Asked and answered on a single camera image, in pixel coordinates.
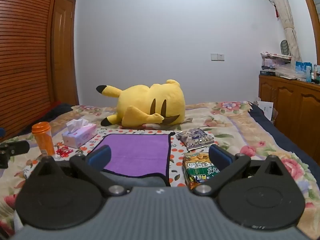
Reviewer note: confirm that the clear plastic bag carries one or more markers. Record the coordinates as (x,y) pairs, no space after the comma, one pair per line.
(287,71)

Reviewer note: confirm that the blue and white box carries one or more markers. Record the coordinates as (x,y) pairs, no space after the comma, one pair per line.
(302,70)

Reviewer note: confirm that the pink tissue box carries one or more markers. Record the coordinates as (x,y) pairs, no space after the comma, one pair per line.
(80,136)

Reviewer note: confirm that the stack of folded bags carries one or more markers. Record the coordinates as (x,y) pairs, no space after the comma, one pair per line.
(272,62)

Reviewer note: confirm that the purple towel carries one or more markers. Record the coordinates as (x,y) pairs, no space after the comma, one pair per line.
(140,150)

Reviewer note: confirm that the beige curtain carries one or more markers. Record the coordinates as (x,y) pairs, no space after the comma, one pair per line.
(285,12)

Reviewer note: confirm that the purple snack packet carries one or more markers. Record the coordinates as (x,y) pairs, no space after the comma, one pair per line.
(196,138)

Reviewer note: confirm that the white paper box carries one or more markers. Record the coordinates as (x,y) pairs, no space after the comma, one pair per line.
(266,108)

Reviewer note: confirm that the green snack packet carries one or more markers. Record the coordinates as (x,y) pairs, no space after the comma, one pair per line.
(198,170)

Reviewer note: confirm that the red candy wrapper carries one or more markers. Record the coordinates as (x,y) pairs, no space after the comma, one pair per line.
(63,151)

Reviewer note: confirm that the wooden door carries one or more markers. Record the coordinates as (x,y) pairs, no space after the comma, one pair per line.
(63,55)

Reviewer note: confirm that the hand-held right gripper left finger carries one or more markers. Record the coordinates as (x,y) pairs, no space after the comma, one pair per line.
(100,156)

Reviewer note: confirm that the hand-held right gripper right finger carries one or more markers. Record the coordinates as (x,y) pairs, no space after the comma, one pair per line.
(220,156)

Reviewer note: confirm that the wooden cabinet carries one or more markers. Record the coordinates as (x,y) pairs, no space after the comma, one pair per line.
(292,105)

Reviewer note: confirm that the red hanging tassel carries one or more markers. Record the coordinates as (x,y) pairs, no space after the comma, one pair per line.
(277,11)

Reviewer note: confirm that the dark cloth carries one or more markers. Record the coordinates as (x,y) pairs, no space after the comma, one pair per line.
(50,112)

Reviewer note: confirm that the dark blue blanket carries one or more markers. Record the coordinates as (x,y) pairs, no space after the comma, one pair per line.
(287,140)

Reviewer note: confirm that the floral bed sheet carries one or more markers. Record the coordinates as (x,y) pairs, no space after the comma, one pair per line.
(240,135)

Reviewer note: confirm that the wooden window frame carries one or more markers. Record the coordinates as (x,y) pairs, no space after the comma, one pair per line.
(311,10)

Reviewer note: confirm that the yellow plush toy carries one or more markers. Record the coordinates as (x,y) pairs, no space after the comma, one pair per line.
(147,102)

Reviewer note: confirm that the white wall socket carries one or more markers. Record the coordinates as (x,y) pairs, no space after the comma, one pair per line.
(217,56)

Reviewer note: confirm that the orange plastic bottle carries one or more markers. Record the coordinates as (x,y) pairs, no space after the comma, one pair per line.
(44,140)

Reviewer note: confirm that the wooden louvered wardrobe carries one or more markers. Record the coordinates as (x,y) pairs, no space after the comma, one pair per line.
(25,55)

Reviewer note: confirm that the dark hand fan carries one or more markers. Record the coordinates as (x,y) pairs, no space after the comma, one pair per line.
(284,47)

